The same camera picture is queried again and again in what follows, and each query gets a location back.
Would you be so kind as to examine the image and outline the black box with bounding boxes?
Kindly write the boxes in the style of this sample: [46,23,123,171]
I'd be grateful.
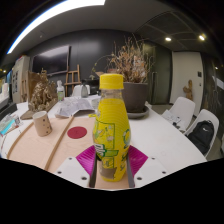
[0,102,18,121]

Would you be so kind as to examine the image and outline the yellow drink bottle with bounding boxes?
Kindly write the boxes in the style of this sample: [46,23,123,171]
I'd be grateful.
[92,73,132,183]

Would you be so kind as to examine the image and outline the long ceiling light strip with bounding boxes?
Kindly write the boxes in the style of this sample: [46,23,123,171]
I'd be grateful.
[6,0,106,55]

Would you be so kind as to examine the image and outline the white cabinet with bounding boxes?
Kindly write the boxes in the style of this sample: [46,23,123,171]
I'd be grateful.
[11,55,31,104]

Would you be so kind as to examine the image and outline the beige dotted cup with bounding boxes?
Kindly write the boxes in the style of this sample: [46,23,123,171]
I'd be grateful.
[32,110,53,138]

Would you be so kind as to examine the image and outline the black wall screen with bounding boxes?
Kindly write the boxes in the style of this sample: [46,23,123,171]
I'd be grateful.
[31,44,71,76]

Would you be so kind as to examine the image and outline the loose white papers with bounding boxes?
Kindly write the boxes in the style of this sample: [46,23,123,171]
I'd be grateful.
[162,109,186,128]

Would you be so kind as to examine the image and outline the white plastic chair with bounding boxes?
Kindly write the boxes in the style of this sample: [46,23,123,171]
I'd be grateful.
[184,108,220,158]
[71,84,92,98]
[168,96,197,129]

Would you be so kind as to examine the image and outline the small white green-labelled bottle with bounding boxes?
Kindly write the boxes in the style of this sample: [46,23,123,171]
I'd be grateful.
[56,79,66,102]

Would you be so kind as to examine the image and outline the wooden figure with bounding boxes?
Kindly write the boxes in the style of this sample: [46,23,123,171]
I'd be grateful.
[182,79,194,101]

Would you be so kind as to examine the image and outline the grey plant saucer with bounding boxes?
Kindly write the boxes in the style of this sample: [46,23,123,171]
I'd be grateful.
[126,104,150,120]

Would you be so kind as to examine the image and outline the black backpack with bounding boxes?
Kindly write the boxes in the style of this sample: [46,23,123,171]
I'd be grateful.
[187,119,215,156]

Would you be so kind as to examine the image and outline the light wooden board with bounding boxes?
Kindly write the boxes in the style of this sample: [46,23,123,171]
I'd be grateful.
[6,115,131,191]

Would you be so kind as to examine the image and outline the wooden easel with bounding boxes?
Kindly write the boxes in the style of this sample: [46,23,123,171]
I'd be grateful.
[64,64,83,98]

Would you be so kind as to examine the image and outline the dried plant in grey pot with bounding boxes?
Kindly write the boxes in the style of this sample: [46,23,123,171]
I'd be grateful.
[91,34,154,114]

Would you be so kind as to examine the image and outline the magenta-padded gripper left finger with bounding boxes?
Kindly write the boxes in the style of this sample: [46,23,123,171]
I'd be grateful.
[54,144,99,189]

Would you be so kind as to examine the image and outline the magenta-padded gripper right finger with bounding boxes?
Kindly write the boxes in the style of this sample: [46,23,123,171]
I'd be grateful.
[125,145,168,189]

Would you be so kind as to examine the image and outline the golden sculpture on wooden base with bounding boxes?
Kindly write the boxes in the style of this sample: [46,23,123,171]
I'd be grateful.
[20,68,59,120]

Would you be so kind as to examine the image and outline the flat round red coaster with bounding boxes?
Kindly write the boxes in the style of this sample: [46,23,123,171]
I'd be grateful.
[66,125,88,140]

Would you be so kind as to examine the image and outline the colourful book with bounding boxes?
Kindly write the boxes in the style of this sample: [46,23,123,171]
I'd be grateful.
[0,113,22,136]

